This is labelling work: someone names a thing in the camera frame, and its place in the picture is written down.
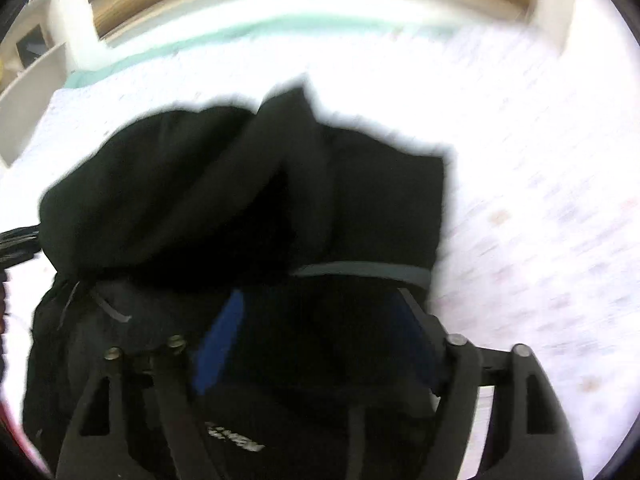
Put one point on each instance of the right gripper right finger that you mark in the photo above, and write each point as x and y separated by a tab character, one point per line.
439	378

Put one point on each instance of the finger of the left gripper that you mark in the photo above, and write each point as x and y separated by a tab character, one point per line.
18	246

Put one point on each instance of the black hooded jacket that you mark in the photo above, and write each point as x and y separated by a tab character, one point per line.
315	226

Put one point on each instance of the white floral quilt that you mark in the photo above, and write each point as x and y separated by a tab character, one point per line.
539	243

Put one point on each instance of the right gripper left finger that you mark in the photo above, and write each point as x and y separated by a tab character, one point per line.
138	367

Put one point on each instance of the white shelf unit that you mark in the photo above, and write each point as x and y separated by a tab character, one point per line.
34	64

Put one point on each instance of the teal bed sheet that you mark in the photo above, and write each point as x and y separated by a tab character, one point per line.
287	25

